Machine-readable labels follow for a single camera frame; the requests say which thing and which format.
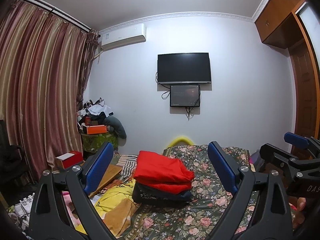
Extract wooden overhead cabinet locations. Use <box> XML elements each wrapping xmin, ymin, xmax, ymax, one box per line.
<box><xmin>255</xmin><ymin>0</ymin><xmax>305</xmax><ymax>49</ymax></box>

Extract folded blue jeans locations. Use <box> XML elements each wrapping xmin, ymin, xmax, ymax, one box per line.
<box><xmin>175</xmin><ymin>190</ymin><xmax>193</xmax><ymax>202</ymax></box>

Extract brown wooden door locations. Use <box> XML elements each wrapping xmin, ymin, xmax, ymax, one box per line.
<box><xmin>289</xmin><ymin>39</ymin><xmax>317</xmax><ymax>137</ymax></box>

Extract black folded garment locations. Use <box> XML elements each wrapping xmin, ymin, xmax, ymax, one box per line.
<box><xmin>132</xmin><ymin>182</ymin><xmax>191</xmax><ymax>205</ymax></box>

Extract floral green bed quilt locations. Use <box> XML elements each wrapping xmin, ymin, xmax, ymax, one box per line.
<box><xmin>120</xmin><ymin>144</ymin><xmax>296</xmax><ymax>240</ymax></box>

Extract yellow blanket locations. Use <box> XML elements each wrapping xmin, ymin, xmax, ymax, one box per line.
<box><xmin>75</xmin><ymin>179</ymin><xmax>137</xmax><ymax>235</ymax></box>

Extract red zip jacket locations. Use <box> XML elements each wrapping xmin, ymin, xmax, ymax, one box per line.
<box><xmin>133</xmin><ymin>151</ymin><xmax>194</xmax><ymax>194</ymax></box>

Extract small black wall monitor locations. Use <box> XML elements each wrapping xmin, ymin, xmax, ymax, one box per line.
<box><xmin>170</xmin><ymin>85</ymin><xmax>200</xmax><ymax>107</ymax></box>

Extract red white box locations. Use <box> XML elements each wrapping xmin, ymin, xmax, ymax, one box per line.
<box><xmin>55</xmin><ymin>151</ymin><xmax>83</xmax><ymax>170</ymax></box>

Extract person right hand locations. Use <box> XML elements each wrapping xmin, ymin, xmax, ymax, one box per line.
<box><xmin>289</xmin><ymin>197</ymin><xmax>306</xmax><ymax>224</ymax></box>

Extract pile of clutter clothes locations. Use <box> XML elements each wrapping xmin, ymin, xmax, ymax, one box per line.
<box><xmin>77</xmin><ymin>98</ymin><xmax>113</xmax><ymax>129</ymax></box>

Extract orange box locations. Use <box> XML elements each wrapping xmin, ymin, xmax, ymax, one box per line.
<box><xmin>82</xmin><ymin>125</ymin><xmax>107</xmax><ymax>135</ymax></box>

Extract wooden lap desk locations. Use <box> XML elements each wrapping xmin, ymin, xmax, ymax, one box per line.
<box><xmin>88</xmin><ymin>164</ymin><xmax>122</xmax><ymax>198</ymax></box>

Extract striped red gold curtain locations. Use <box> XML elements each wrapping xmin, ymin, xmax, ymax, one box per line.
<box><xmin>1</xmin><ymin>0</ymin><xmax>98</xmax><ymax>179</ymax></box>

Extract yellow round headboard object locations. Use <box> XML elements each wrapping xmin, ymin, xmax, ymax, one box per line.
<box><xmin>167</xmin><ymin>136</ymin><xmax>194</xmax><ymax>148</ymax></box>

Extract white wall air conditioner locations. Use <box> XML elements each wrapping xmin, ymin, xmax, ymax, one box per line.
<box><xmin>101</xmin><ymin>23</ymin><xmax>146</xmax><ymax>51</ymax></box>

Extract large black wall television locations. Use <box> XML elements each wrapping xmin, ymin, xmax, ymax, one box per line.
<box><xmin>157</xmin><ymin>53</ymin><xmax>212</xmax><ymax>85</ymax></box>

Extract green covered side table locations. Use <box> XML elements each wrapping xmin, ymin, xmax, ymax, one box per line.
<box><xmin>81</xmin><ymin>132</ymin><xmax>118</xmax><ymax>153</ymax></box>

